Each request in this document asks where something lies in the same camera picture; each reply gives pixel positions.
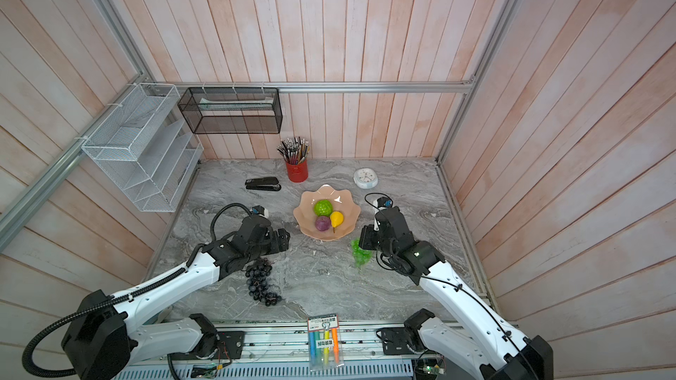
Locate green fake grape bunch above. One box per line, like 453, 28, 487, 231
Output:
350, 239, 373, 268

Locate black fake grape bunch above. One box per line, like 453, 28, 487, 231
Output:
245, 258, 282, 306

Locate yellow fake lemon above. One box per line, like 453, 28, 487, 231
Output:
329, 211, 344, 229

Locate purple fake fruit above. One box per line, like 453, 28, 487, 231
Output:
314, 216, 332, 232

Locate pink scalloped fruit bowl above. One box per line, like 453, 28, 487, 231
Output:
293, 185, 361, 241

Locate green bumpy fake fruit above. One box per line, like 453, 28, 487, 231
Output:
313, 200, 334, 216

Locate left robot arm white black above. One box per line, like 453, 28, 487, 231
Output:
21, 206, 290, 379

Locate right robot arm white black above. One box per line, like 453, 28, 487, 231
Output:
359, 198, 554, 379

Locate black stapler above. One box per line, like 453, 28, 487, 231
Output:
245, 177, 281, 192

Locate white round alarm clock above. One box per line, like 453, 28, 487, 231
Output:
353, 168, 378, 189

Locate red metal pen holder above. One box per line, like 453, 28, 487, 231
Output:
286, 159, 309, 183

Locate highlighter marker pack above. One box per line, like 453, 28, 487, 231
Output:
307, 313, 343, 371

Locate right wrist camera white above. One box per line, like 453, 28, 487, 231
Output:
373, 195, 394, 211

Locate aluminium front rail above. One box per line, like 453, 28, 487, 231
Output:
92, 319, 531, 368

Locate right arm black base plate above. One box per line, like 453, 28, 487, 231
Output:
376, 327, 426, 355

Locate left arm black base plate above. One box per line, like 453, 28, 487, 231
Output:
172, 331, 245, 362

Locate black mesh wall basket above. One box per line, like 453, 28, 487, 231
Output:
178, 86, 283, 135

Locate white wire mesh shelf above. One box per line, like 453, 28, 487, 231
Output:
83, 84, 204, 213

